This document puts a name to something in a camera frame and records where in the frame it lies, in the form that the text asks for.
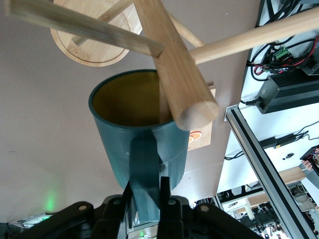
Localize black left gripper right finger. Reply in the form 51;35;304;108
157;176;262;239

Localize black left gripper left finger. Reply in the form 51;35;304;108
9;180;133;239

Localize teal cup yellow inside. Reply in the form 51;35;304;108
88;69;191;222

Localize wooden mug rack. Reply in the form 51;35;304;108
4;0;319;131

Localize brown table cover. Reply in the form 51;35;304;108
0;0;262;222

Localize slim black adapter box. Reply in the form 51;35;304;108
259;133;310;150

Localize black finned power supply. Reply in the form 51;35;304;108
259;69;319;115

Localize circuit board green terminal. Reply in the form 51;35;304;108
270;46;294;63

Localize bamboo cutting board metal handle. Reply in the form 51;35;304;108
186;83;216;152

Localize aluminium table edge rail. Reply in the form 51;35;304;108
224;104;319;239

